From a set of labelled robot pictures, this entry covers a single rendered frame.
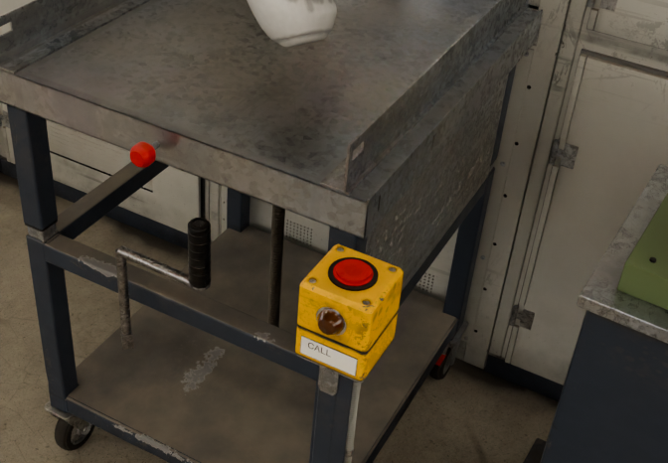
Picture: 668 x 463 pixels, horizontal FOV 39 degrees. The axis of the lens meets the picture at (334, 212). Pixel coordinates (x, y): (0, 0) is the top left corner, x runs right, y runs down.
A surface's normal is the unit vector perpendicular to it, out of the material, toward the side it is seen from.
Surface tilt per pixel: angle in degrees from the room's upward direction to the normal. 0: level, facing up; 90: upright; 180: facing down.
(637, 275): 90
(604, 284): 0
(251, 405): 0
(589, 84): 90
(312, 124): 0
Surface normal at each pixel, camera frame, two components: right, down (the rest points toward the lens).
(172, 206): -0.47, 0.49
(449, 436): 0.07, -0.81
